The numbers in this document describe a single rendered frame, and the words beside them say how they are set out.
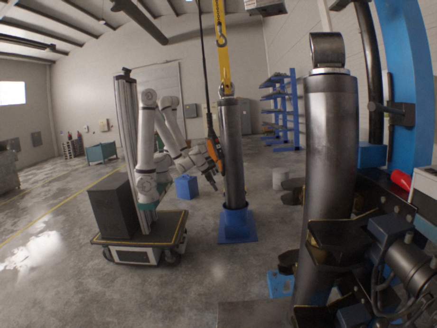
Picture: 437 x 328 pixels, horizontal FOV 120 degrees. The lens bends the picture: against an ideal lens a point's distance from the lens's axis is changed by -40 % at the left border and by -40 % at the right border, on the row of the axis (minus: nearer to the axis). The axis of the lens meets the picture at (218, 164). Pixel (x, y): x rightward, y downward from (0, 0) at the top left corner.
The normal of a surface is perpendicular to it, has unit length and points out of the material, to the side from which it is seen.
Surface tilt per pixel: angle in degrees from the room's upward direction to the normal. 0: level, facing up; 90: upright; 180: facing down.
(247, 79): 90
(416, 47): 90
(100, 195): 90
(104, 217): 90
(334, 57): 127
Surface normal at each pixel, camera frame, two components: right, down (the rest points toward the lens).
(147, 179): 0.40, 0.25
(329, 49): -0.37, 0.40
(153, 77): -0.05, 0.25
